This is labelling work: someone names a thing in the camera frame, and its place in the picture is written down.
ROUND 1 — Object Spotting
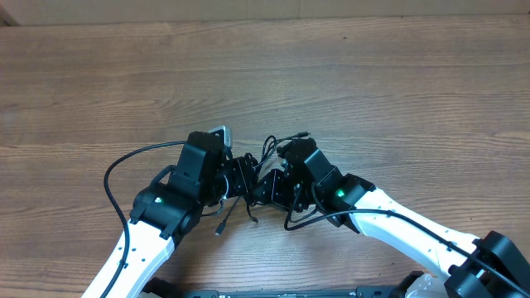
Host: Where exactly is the black usb cable long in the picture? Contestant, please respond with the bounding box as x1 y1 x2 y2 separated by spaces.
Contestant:
243 131 311 224

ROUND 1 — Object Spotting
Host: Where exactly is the black usb cable short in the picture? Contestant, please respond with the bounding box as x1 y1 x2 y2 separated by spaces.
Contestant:
214 152 260 237

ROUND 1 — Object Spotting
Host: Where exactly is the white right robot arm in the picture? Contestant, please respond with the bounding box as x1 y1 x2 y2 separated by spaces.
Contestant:
245 138 529 297

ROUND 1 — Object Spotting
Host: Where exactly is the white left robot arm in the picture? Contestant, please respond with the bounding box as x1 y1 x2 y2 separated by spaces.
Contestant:
84 128 258 297

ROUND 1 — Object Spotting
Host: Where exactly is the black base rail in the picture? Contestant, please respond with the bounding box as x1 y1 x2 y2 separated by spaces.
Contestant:
138 271 422 298

